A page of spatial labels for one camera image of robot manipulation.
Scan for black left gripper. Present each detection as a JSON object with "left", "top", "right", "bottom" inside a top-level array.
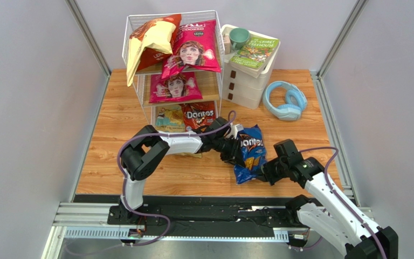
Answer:
[{"left": 213, "top": 137, "right": 247, "bottom": 169}]

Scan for blue Doritos bag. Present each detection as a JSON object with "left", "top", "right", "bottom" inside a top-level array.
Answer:
[{"left": 233, "top": 124, "right": 267, "bottom": 185}]

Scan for red Doritos bag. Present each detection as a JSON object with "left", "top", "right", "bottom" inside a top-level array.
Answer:
[{"left": 181, "top": 101, "right": 217, "bottom": 131}]

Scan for tan kettle chips bag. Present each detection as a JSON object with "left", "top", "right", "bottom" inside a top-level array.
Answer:
[{"left": 155, "top": 104, "right": 203, "bottom": 159}]

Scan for pink Real chips bag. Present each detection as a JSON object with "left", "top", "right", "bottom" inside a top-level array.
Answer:
[
  {"left": 149, "top": 72, "right": 203, "bottom": 103},
  {"left": 161, "top": 19, "right": 221, "bottom": 79}
]

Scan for cream orange chips bag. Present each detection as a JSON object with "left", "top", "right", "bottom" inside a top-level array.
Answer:
[{"left": 123, "top": 13, "right": 182, "bottom": 87}]

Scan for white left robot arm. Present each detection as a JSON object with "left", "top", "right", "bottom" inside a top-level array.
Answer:
[{"left": 107, "top": 117, "right": 245, "bottom": 224}]

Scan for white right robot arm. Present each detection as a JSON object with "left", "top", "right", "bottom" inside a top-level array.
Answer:
[{"left": 258, "top": 139, "right": 399, "bottom": 258}]

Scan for white drawer cabinet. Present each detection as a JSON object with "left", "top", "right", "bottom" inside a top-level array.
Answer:
[{"left": 220, "top": 24, "right": 281, "bottom": 110}]

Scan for light blue headphones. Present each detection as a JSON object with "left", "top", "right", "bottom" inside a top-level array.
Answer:
[{"left": 262, "top": 81, "right": 308, "bottom": 121}]

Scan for green treehouse book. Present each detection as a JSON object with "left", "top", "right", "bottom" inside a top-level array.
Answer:
[{"left": 230, "top": 37, "right": 280, "bottom": 70}]

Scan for pink cube adapter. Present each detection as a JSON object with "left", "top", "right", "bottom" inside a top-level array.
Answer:
[{"left": 223, "top": 33, "right": 231, "bottom": 54}]

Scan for green mug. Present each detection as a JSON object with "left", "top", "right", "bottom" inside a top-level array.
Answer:
[{"left": 229, "top": 28, "right": 250, "bottom": 50}]

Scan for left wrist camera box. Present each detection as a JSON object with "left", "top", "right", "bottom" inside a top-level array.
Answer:
[{"left": 227, "top": 124, "right": 244, "bottom": 139}]

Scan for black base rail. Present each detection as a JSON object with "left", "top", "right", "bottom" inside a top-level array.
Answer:
[{"left": 107, "top": 196, "right": 303, "bottom": 238}]

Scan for white wire wooden shelf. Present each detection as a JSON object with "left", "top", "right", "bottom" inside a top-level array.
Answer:
[{"left": 122, "top": 10, "right": 224, "bottom": 123}]

